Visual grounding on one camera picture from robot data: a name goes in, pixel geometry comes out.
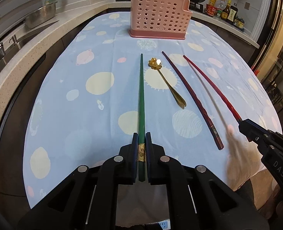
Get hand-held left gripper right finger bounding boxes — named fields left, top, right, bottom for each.
left=145, top=132, right=270, bottom=230

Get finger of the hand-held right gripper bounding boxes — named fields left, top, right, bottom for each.
left=238, top=119, right=283, bottom=149

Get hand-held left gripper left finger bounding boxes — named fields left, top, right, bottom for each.
left=17, top=132, right=139, bottom=230

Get bright red chopstick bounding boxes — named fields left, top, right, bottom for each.
left=183, top=55, right=242, bottom=125

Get green chopstick with gold band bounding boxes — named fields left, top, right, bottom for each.
left=137, top=53, right=148, bottom=182

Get pink perforated utensil holder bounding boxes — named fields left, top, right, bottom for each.
left=128, top=0, right=193, bottom=40

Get person's right hand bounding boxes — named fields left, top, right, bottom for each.
left=226, top=125, right=263, bottom=191

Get dark purple and red chopstick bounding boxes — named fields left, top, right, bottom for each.
left=162, top=51, right=224, bottom=150

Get blue printed tablecloth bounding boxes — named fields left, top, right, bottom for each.
left=24, top=11, right=283, bottom=228

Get gold flower-shaped spoon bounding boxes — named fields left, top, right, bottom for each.
left=148, top=57, right=187, bottom=109

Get gold framed glass door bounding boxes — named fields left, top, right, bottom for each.
left=250, top=0, right=283, bottom=135

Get small dark condiment jars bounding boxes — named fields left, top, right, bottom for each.
left=234, top=17, right=245, bottom=29

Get dark soy sauce bottle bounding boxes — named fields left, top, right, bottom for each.
left=228, top=3, right=239, bottom=25

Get dark sauce bottle yellow cap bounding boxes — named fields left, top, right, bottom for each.
left=221, top=0, right=230, bottom=21

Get red seasoning container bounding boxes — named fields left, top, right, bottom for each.
left=206, top=3, right=217, bottom=16

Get stainless steel sink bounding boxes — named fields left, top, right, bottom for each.
left=0, top=21, right=60, bottom=77

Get stainless steel basin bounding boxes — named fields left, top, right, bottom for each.
left=25, top=1, right=58, bottom=29

